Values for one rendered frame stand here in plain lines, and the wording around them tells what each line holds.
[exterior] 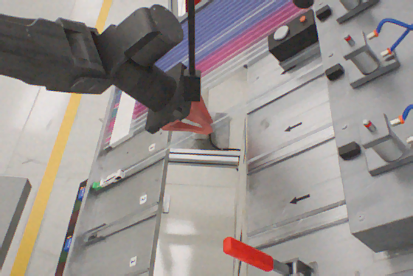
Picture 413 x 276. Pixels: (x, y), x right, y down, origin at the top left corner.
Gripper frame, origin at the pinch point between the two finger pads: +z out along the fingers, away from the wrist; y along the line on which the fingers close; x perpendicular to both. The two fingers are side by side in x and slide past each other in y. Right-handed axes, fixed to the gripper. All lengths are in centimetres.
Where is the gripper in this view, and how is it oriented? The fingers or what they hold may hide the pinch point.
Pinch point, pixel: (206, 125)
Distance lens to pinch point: 70.7
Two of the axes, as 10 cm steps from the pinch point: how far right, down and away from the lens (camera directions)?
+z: 7.0, 4.8, 5.2
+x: -7.1, 4.0, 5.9
